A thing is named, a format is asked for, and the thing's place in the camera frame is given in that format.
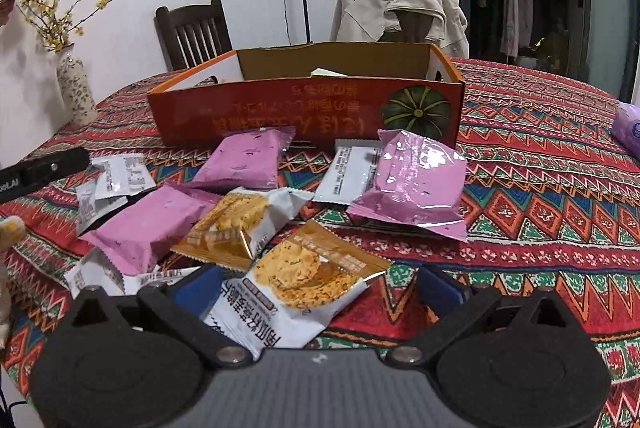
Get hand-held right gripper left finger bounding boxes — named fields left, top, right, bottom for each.
left=59, top=264, right=255, bottom=370

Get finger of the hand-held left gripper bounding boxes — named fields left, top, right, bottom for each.
left=20, top=146, right=92, bottom=190

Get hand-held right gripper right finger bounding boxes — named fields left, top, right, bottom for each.
left=386, top=265, right=584, bottom=368

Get orange cardboard box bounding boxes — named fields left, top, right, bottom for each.
left=146, top=42, right=467, bottom=150

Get small floral ceramic vase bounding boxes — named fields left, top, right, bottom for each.
left=56, top=43, right=99, bottom=126

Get pink snack packet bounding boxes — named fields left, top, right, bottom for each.
left=346, top=128, right=469, bottom=243
left=190, top=127, right=297, bottom=191
left=79, top=182, right=223, bottom=276

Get yellow flower sprigs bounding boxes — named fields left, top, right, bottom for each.
left=17, top=0, right=126, bottom=54

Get dark wooden chair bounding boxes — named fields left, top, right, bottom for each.
left=153, top=0, right=234, bottom=72
left=382, top=11, right=441, bottom=44

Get purple tissue pack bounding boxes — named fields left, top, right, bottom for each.
left=612, top=101, right=640, bottom=151

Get grey hanging coat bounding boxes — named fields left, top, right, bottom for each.
left=500, top=0, right=521, bottom=59

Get beige jacket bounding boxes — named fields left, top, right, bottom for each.
left=330, top=0, right=470, bottom=58

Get pale pink hanging coat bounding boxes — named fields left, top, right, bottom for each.
left=517, top=0, right=535, bottom=49

